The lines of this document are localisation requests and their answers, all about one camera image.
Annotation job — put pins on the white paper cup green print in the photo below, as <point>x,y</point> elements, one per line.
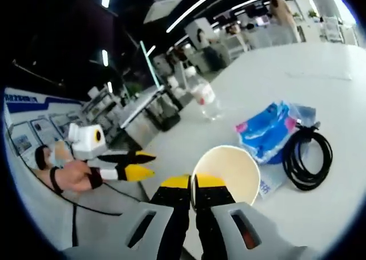
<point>226,163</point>

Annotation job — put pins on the wall poster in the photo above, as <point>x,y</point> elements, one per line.
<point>28,128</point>

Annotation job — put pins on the white side desk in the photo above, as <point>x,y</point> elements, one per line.
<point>143,105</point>

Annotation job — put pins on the clear plastic water bottle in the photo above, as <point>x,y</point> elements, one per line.
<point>204,95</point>

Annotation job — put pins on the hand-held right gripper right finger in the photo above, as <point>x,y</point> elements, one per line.
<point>214,214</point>

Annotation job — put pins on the black wristband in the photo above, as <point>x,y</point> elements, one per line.
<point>55,180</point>

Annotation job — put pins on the metal shelf rack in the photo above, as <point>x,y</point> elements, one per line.
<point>103,103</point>

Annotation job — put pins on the person's head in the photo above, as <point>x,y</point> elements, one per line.
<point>45,157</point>

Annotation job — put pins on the white mesh office chair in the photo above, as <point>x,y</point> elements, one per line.
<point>333,28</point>

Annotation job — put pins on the white table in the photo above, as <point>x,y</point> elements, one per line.
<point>257,80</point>

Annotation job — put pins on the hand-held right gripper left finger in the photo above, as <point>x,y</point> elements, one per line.
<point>171,214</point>

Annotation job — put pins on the person's left hand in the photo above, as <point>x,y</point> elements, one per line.
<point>75,175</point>

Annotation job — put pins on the small clear plastic bag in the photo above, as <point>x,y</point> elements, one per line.
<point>304,111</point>

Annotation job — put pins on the blue tissue packet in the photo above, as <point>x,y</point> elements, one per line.
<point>263,128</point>

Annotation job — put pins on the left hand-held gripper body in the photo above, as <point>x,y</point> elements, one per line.
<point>85,141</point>

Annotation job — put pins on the green potted plant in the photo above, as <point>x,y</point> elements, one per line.
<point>312,13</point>

